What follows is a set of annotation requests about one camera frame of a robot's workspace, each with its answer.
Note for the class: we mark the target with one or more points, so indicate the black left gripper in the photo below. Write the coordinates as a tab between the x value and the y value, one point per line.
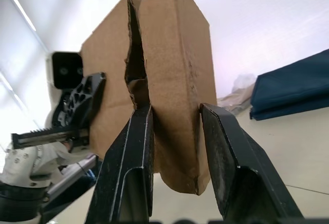
46	138

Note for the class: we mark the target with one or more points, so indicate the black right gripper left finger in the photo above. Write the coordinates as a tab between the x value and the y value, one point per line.
123	162

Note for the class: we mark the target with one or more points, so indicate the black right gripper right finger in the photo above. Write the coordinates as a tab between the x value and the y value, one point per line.
239	172

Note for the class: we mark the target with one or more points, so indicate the small brown cardboard box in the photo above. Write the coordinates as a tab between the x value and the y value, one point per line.
174	80

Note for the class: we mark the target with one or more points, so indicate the silver metal bar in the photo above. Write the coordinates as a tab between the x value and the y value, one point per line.
72	175

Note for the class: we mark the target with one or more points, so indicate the crumpled clear plastic bag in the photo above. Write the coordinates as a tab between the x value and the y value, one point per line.
239	98

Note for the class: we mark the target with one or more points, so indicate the dark blue fabric case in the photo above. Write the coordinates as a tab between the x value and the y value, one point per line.
290	90

